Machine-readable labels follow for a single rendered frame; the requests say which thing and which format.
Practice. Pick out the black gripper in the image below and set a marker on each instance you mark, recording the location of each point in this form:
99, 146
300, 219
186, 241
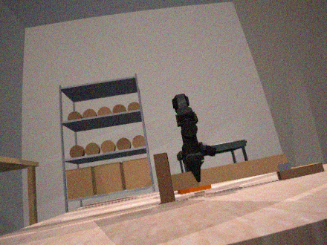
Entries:
193, 157

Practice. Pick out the long wooden rail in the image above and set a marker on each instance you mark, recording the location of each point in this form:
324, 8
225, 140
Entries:
229, 172

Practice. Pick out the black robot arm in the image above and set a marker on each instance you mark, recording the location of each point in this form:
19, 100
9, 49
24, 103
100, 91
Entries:
185, 119

